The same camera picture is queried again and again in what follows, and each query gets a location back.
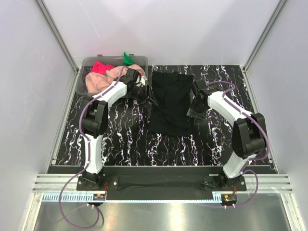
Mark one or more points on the red t shirt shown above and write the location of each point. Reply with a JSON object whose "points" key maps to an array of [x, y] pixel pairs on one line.
{"points": [[100, 68]]}

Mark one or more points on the green t shirt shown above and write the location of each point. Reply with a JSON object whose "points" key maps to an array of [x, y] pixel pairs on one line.
{"points": [[127, 60]]}

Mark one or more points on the black marble pattern mat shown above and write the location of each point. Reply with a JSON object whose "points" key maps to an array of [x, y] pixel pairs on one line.
{"points": [[128, 141]]}

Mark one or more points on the white slotted cable duct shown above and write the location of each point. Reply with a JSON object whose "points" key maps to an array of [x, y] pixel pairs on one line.
{"points": [[74, 197]]}

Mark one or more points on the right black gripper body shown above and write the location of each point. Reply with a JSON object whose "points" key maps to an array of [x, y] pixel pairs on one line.
{"points": [[197, 110]]}

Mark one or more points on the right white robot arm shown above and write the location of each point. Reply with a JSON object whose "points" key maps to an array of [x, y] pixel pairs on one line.
{"points": [[249, 140]]}

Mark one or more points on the clear plastic bin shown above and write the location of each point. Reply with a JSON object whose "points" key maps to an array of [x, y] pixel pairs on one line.
{"points": [[87, 66]]}

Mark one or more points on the black t shirt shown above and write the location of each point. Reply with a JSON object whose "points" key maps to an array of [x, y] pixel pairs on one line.
{"points": [[172, 94]]}

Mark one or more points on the pink t shirt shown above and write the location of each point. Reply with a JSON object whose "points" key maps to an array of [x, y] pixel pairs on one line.
{"points": [[96, 83]]}

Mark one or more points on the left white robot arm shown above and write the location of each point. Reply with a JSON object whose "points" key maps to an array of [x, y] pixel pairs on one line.
{"points": [[93, 122]]}

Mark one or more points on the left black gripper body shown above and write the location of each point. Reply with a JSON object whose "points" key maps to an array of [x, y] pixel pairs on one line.
{"points": [[141, 94]]}

